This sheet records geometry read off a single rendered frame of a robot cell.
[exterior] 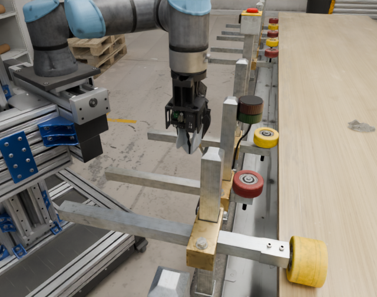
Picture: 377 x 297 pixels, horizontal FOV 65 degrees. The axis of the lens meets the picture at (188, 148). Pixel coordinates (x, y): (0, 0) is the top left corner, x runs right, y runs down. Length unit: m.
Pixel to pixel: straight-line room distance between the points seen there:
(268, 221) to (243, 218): 0.09
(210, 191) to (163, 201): 1.51
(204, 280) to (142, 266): 1.00
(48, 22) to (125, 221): 0.74
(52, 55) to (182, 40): 0.67
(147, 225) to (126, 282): 1.10
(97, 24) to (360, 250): 0.66
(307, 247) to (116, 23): 0.52
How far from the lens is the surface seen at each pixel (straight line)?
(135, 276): 1.70
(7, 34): 3.88
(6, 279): 1.62
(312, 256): 0.57
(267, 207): 1.15
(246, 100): 0.72
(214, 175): 0.51
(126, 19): 0.60
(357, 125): 1.16
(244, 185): 0.77
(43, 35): 1.14
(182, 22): 0.55
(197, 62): 0.57
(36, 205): 1.47
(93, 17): 0.57
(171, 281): 0.32
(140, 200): 2.06
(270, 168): 1.33
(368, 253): 0.73
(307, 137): 1.03
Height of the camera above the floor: 1.41
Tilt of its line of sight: 34 degrees down
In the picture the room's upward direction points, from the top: straight up
